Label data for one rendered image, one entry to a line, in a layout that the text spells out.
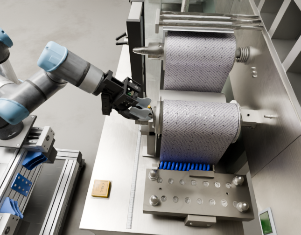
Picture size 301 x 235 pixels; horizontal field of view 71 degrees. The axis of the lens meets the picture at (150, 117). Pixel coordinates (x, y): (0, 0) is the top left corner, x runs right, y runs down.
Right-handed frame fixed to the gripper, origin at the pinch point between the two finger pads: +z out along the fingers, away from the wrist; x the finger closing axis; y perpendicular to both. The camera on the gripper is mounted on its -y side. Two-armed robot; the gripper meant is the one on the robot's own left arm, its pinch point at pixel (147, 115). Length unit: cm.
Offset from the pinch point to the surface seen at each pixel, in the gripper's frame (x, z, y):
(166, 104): 1.9, 1.9, 7.2
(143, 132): 2.1, 7.5, -12.2
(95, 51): 197, 13, -155
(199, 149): -5.1, 22.4, 3.2
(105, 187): -14.6, 8.7, -37.8
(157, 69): 65, 25, -27
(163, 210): -24.2, 21.1, -13.6
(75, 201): -1, 34, -137
